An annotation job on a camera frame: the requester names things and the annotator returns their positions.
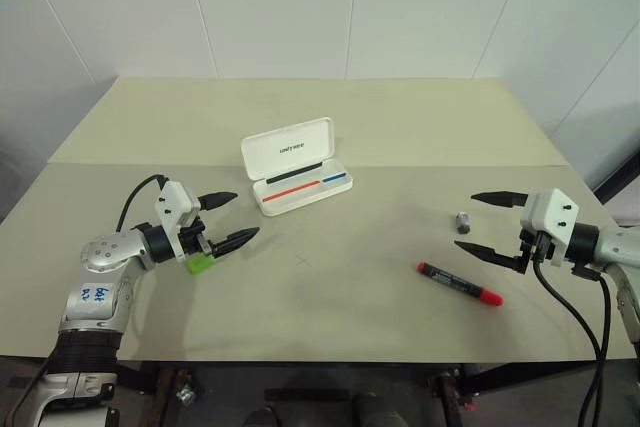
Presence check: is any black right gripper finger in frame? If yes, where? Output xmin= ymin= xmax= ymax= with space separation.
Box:
xmin=470 ymin=189 xmax=529 ymax=210
xmin=453 ymin=240 xmax=528 ymax=276

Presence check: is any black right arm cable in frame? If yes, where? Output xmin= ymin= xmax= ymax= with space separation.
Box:
xmin=531 ymin=245 xmax=604 ymax=427
xmin=574 ymin=266 xmax=614 ymax=363

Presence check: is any red and black marker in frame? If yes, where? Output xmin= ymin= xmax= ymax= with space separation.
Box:
xmin=415 ymin=261 xmax=505 ymax=309

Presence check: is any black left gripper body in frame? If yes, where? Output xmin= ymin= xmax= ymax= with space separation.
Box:
xmin=177 ymin=217 xmax=217 ymax=261

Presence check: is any small grey pencil sharpener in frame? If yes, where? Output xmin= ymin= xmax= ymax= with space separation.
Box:
xmin=453 ymin=208 xmax=474 ymax=235

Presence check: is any rusty clamp with red part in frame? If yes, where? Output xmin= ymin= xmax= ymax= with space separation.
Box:
xmin=433 ymin=367 xmax=477 ymax=414

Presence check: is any dark rounded shape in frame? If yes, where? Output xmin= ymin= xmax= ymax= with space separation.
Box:
xmin=244 ymin=406 xmax=282 ymax=427

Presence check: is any white pencil case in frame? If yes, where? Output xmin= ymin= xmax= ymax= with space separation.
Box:
xmin=239 ymin=116 xmax=355 ymax=219

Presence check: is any black pen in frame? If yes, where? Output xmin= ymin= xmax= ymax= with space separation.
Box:
xmin=265 ymin=162 xmax=324 ymax=186

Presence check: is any black metal stand frame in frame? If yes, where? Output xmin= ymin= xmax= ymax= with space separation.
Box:
xmin=594 ymin=145 xmax=640 ymax=209

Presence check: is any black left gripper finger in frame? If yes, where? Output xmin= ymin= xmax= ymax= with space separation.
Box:
xmin=211 ymin=226 xmax=262 ymax=256
xmin=198 ymin=191 xmax=240 ymax=211

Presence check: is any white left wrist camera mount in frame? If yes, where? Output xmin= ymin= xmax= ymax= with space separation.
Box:
xmin=153 ymin=180 xmax=202 ymax=264

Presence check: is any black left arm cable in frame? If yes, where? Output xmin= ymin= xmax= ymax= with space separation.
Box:
xmin=0 ymin=356 xmax=57 ymax=427
xmin=115 ymin=174 xmax=169 ymax=234

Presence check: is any silver metal clamp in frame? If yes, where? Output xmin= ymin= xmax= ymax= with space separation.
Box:
xmin=174 ymin=380 xmax=200 ymax=407

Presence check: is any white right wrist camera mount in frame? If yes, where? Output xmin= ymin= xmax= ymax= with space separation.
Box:
xmin=519 ymin=188 xmax=580 ymax=269

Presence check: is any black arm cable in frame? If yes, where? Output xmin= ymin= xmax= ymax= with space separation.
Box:
xmin=531 ymin=245 xmax=604 ymax=427
xmin=0 ymin=356 xmax=57 ymax=427
xmin=574 ymin=266 xmax=614 ymax=363
xmin=115 ymin=174 xmax=169 ymax=234

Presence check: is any black table frame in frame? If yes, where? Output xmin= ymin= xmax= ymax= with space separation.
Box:
xmin=117 ymin=360 xmax=604 ymax=397

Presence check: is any green eraser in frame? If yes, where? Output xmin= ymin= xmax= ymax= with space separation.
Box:
xmin=184 ymin=253 xmax=214 ymax=278

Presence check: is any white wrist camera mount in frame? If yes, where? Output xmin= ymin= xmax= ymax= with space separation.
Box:
xmin=519 ymin=188 xmax=580 ymax=269
xmin=153 ymin=180 xmax=202 ymax=264

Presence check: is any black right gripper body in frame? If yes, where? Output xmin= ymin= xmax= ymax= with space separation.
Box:
xmin=517 ymin=226 xmax=554 ymax=265

